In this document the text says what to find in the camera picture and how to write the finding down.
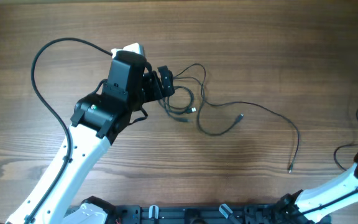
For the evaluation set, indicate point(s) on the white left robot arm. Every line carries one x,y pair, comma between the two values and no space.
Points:
97,120

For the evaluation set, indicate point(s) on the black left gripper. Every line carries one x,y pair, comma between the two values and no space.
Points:
156,92

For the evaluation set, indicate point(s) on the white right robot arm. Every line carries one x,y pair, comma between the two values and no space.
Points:
313,205

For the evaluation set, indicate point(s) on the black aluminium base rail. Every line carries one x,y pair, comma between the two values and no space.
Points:
249,214

